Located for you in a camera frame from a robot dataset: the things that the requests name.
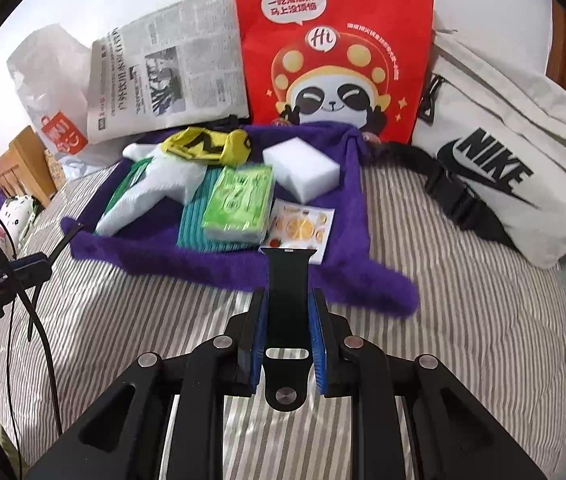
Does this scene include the black watch strap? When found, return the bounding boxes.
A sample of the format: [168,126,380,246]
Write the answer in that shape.
[260,245,313,413]

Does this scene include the green tissue pack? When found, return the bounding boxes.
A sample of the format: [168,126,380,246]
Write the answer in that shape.
[202,165,275,245]

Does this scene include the yellow black pouch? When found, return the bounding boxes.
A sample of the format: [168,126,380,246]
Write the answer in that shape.
[161,127,251,167]

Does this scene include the white sponge block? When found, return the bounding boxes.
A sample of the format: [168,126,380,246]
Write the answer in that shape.
[262,138,341,204]

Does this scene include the white panda plush toy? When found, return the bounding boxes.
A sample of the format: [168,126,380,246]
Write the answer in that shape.
[0,195,40,248]

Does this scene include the wooden headboard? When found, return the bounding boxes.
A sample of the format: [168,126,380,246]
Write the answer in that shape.
[0,126,56,208]

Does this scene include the brown decorated box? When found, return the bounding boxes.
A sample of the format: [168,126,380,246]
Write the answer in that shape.
[44,148,66,191]

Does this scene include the green wet wipes pack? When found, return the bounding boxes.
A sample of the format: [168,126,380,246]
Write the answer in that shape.
[103,157,153,214]

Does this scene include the purple towel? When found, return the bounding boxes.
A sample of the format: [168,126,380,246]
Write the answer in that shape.
[60,122,420,318]

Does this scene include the white glove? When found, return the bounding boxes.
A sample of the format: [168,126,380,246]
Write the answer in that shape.
[96,143,207,236]

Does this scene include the teal knitted cloth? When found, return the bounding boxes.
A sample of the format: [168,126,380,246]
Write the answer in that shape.
[176,168,255,252]

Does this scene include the white Miniso plastic bag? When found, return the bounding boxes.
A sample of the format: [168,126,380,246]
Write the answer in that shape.
[4,24,114,168]

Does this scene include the orange fruit sticker sheet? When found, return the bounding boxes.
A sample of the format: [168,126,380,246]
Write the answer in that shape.
[260,198,335,266]

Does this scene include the white Nike waist bag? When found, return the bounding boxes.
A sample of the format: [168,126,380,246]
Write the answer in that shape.
[412,30,566,268]

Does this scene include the newspaper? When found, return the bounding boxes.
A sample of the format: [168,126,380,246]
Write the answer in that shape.
[87,0,249,144]

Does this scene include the red panda paper bag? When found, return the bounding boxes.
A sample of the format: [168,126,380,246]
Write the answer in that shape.
[235,0,435,143]

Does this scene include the black cable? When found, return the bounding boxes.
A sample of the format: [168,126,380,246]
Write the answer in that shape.
[0,201,87,480]

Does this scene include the black bag strap buckle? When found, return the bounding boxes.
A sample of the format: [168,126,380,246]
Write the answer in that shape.
[369,142,517,252]

